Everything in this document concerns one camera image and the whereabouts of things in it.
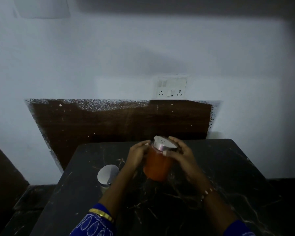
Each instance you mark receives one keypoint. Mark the person's left hand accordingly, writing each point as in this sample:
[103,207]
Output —
[136,156]

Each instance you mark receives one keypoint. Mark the person's right hand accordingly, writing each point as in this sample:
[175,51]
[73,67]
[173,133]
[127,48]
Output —
[186,162]

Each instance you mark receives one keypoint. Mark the red chilli powder jar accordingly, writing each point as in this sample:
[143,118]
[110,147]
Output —
[157,167]

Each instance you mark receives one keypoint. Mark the green fennel jar silver lid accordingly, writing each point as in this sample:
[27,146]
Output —
[108,174]

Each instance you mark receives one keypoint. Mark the person's left forearm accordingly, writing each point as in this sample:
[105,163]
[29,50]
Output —
[113,191]

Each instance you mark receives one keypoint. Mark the person's right forearm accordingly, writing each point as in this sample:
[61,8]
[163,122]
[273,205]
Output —
[218,213]

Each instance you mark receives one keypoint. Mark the gold bangle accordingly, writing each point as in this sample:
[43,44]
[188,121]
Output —
[100,215]

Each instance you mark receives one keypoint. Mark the white wall socket plate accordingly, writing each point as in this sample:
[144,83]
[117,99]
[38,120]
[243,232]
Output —
[170,87]

